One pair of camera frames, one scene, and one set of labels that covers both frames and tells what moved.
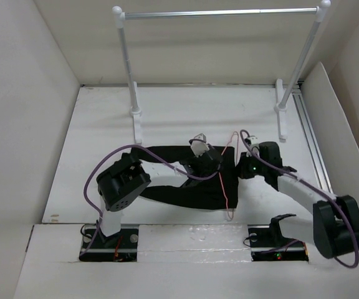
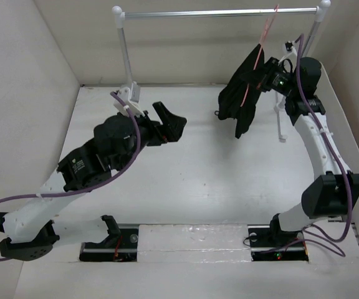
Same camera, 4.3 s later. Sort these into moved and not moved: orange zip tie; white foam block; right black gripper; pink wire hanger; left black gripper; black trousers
Moved: black trousers; right black gripper; left black gripper; pink wire hanger
Not moved: orange zip tie; white foam block
